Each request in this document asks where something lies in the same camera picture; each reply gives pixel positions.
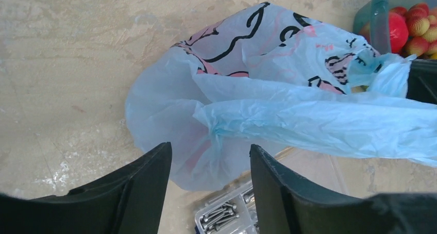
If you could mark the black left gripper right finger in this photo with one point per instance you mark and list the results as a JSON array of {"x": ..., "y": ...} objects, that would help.
[{"x": 287, "y": 202}]

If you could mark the light blue printed plastic bag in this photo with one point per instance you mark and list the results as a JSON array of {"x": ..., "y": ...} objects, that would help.
[{"x": 270, "y": 76}]

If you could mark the red fake apple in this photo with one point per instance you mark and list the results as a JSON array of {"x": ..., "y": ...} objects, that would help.
[{"x": 398, "y": 32}]

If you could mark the fake lychee bunch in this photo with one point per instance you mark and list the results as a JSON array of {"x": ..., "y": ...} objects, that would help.
[{"x": 421, "y": 24}]

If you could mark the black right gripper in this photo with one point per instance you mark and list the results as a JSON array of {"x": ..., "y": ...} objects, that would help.
[{"x": 422, "y": 81}]

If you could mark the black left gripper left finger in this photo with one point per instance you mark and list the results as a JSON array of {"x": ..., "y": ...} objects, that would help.
[{"x": 127, "y": 200}]

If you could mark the clear plastic screw organizer box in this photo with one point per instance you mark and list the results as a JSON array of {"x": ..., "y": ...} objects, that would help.
[{"x": 233, "y": 209}]

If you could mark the teal transparent plastic bin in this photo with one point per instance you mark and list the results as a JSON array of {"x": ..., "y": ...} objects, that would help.
[{"x": 375, "y": 12}]

